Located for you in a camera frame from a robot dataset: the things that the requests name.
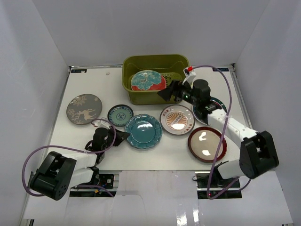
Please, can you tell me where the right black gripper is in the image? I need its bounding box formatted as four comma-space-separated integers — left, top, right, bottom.
157, 80, 199, 107

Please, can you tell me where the red and teal floral plate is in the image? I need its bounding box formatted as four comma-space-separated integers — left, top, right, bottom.
130, 70, 166, 91

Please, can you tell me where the teal scalloped plate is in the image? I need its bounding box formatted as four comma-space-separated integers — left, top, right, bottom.
125, 114, 163, 149

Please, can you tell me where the grey deer snowflake plate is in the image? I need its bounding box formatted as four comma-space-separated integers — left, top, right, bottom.
66, 94, 103, 125

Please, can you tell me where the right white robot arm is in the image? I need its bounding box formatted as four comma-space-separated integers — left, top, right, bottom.
157, 79, 279, 188

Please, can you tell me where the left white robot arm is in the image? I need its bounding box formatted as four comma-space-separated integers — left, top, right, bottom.
29, 126, 130, 201

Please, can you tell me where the olive green plastic bin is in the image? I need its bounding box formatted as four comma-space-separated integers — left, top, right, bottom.
122, 54, 190, 105

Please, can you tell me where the small blue patterned plate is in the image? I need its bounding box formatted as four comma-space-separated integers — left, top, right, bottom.
107, 105, 134, 127

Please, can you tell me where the white orange sunburst plate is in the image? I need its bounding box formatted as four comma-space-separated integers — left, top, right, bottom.
159, 105, 195, 136

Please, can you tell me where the white plate green rim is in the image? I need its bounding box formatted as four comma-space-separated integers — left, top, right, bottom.
192, 97, 227, 125

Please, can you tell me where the right table corner label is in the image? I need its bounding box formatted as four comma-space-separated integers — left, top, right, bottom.
212, 67, 229, 72

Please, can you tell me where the table corner label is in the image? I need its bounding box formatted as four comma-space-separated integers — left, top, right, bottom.
212, 67, 229, 72
71, 69, 87, 73

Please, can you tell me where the beige plate dark red rim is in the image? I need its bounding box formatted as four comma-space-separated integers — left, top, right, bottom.
188, 127, 222, 163

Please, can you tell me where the left table corner label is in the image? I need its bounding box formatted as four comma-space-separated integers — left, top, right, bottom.
71, 69, 87, 73

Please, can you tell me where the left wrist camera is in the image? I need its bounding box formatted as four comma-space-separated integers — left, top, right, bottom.
92, 120, 111, 129

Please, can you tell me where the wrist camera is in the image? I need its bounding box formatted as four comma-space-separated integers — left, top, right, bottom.
92, 120, 111, 129
182, 66, 196, 86

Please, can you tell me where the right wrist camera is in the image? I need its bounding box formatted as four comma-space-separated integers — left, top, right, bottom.
182, 66, 196, 86

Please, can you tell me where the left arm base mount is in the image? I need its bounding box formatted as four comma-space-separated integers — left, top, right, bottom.
70, 174, 119, 198

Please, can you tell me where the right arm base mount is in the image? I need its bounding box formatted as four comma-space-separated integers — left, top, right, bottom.
192, 171, 242, 200

